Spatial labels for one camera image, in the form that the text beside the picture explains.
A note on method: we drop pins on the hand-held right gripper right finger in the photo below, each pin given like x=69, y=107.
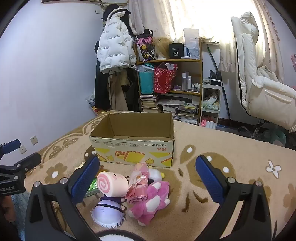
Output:
x=210, y=182

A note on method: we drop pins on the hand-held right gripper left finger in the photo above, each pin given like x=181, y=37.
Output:
x=85, y=179

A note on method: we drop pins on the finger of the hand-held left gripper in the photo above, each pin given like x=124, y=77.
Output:
x=11, y=146
x=27, y=161

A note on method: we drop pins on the pink swirl plush toy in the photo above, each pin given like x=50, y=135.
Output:
x=111, y=183

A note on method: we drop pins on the purple white-haired plush doll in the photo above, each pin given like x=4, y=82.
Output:
x=106, y=209

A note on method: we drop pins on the printed cardboard box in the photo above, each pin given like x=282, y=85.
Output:
x=129, y=153

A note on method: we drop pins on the pink doll dress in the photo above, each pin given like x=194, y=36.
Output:
x=138, y=185

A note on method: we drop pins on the pink furry plush toy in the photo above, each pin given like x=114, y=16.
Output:
x=152, y=204

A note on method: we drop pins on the person's left forearm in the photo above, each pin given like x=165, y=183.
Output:
x=19, y=209

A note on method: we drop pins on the green packet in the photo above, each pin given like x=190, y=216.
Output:
x=92, y=187

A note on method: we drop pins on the white black fluffy plush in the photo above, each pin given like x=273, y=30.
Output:
x=155, y=175

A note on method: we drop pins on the black chair base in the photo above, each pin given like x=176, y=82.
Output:
x=252, y=132

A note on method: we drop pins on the white black plush toy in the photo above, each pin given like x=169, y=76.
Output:
x=120, y=237

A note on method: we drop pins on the red yellow package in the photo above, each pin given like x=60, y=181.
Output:
x=97, y=110

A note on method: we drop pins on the green round object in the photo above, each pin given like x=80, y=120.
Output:
x=275, y=138

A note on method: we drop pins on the checkered plastic bag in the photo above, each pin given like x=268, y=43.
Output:
x=90, y=100

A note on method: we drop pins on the pile of books and magazines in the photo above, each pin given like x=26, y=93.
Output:
x=180, y=109

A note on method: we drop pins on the tan hanging coat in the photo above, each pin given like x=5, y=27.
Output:
x=116, y=97

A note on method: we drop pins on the black hanging coat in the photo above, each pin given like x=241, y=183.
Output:
x=100, y=92

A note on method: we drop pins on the row of small cosmetic jars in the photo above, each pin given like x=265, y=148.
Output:
x=196, y=87

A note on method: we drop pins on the stack of books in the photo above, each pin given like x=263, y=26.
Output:
x=149, y=103

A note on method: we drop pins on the white trolley cart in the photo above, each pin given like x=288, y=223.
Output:
x=211, y=81

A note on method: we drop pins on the white cosmetic bottle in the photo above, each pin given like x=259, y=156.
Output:
x=189, y=83
x=184, y=81

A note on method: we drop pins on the cream puffer coat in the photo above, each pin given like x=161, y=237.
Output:
x=261, y=92

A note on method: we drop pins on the red gift bag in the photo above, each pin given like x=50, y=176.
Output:
x=163, y=80

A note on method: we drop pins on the teal bag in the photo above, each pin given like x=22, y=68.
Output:
x=145, y=81

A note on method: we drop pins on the black thin pole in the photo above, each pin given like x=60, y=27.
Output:
x=214, y=59

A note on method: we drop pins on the wooden shelf unit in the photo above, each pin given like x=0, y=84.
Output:
x=166, y=60

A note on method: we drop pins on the cream floral curtain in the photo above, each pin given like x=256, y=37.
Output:
x=148, y=16
x=231, y=53

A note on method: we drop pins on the black box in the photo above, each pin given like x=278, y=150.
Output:
x=175, y=52

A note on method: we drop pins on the white puffer jacket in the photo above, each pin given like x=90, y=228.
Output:
x=113, y=46

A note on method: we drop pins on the blonde wig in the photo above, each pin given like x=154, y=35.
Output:
x=161, y=46

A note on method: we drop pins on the pink black printed bag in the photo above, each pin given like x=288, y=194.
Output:
x=144, y=46

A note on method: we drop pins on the black hooded garment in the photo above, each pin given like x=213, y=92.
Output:
x=128, y=22

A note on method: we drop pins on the white wall socket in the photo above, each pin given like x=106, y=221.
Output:
x=34, y=140
x=23, y=149

